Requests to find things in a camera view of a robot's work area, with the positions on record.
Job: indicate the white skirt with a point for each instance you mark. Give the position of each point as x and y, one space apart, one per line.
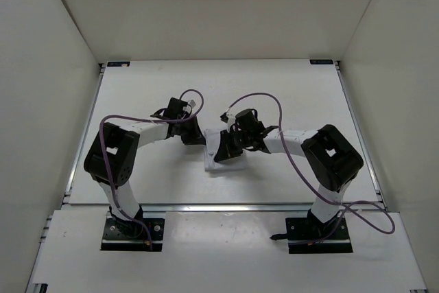
212 136

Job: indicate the blue corner label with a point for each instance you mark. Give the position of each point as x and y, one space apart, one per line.
321 62
118 64

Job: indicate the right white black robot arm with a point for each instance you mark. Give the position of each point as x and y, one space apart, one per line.
333 160

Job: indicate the left blue corner label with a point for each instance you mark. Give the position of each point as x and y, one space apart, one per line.
118 64

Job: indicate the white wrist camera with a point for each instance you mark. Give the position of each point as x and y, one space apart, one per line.
229 119
190 105

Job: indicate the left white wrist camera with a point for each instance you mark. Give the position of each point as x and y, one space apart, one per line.
190 105

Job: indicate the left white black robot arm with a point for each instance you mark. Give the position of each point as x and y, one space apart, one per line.
110 159

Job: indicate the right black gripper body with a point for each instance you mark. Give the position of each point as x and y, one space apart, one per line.
234 143

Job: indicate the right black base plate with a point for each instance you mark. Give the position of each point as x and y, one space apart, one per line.
304 236

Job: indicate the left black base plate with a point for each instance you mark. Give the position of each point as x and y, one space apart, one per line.
118 237

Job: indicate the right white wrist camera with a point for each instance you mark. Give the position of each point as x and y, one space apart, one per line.
229 119

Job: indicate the right blue corner label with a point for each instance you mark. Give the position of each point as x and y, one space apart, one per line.
321 62

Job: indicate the aluminium front rail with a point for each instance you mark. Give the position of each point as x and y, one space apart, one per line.
270 207

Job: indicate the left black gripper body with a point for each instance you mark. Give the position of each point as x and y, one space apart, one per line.
188 130

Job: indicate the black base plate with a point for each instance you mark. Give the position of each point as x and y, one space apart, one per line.
118 237
304 236

